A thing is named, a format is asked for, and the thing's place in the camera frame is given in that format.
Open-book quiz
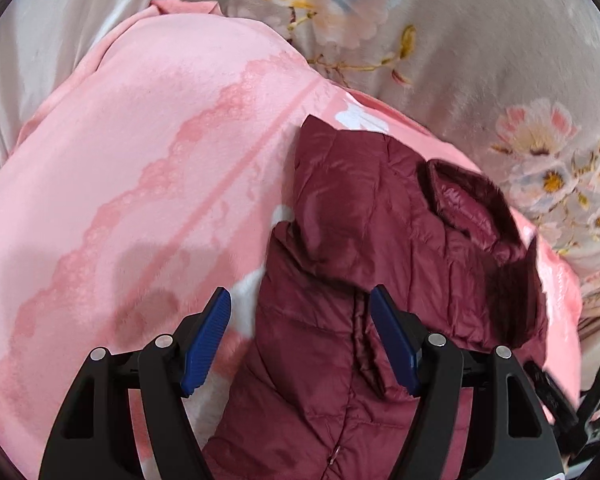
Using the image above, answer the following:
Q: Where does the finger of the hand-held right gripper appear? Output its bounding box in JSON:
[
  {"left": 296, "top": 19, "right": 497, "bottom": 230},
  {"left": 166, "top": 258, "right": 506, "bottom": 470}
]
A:
[{"left": 522, "top": 360, "right": 581, "bottom": 433}]

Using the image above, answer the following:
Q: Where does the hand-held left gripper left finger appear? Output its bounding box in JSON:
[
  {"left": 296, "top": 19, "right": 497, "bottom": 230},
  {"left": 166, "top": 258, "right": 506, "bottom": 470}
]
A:
[{"left": 38, "top": 287, "right": 232, "bottom": 480}]

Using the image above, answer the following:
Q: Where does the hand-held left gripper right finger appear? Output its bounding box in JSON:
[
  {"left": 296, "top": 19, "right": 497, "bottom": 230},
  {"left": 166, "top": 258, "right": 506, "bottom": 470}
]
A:
[{"left": 369, "top": 284, "right": 564, "bottom": 480}]

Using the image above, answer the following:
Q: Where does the maroon puffer jacket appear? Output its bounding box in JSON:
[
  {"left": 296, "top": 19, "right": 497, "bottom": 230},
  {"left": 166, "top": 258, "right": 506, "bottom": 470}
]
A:
[{"left": 201, "top": 114, "right": 549, "bottom": 480}]

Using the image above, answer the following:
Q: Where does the floral grey bed sheet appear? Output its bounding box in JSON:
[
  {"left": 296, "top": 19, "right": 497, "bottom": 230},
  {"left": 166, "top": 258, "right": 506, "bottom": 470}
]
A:
[{"left": 172, "top": 0, "right": 600, "bottom": 391}]

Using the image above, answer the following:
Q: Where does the grey satin sheet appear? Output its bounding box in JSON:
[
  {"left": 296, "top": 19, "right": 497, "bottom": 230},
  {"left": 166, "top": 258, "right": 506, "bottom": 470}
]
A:
[{"left": 0, "top": 0, "right": 191, "bottom": 188}]

